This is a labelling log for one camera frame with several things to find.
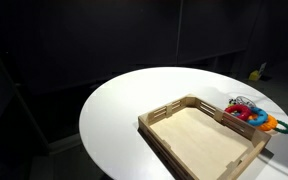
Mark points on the yellow box on floor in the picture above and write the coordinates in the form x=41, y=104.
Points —
x=254, y=75

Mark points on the wooden tray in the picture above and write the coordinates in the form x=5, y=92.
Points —
x=200, y=141

